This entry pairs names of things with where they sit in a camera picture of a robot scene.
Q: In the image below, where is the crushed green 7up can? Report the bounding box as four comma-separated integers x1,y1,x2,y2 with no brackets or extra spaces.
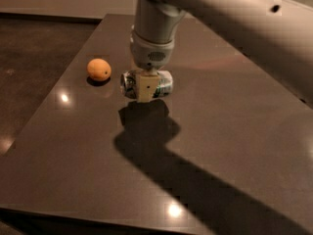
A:
120,70,173,100

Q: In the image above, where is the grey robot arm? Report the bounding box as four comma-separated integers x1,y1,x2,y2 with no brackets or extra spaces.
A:
130,0,313,107

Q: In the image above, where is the orange fruit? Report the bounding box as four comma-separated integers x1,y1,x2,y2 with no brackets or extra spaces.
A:
87,59,112,81

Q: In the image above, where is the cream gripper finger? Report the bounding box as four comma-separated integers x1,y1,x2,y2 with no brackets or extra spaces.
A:
136,74,159,103

